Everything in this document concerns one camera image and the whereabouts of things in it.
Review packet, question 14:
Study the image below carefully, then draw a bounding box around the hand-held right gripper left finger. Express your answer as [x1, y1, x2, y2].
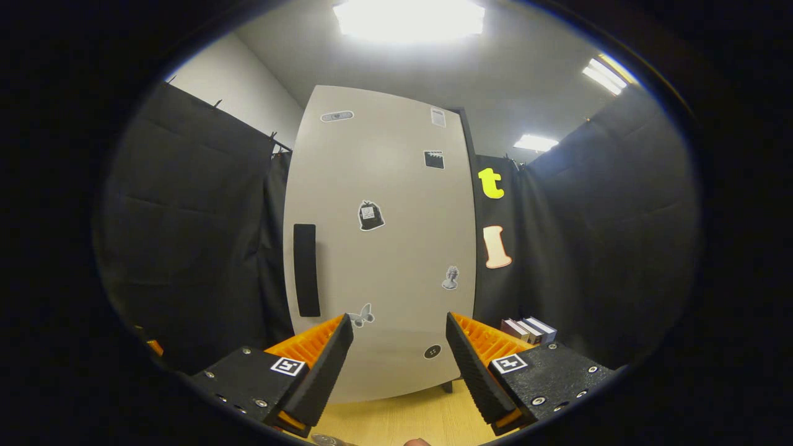
[185, 313, 355, 439]

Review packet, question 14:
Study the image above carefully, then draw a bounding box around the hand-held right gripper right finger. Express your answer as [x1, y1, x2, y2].
[445, 311, 621, 436]

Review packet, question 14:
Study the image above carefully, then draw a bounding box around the light grey cabinet door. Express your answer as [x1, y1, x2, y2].
[283, 85, 478, 404]

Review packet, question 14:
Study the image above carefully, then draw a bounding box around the blue grey book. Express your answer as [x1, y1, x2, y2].
[525, 316, 558, 343]

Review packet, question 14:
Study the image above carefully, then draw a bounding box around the black backdrop cloth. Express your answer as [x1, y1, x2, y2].
[93, 74, 702, 374]

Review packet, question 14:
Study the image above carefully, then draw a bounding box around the black cabinet door handle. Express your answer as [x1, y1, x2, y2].
[292, 222, 322, 318]

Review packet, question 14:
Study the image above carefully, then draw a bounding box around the large ceiling light panel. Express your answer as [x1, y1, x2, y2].
[333, 0, 486, 44]

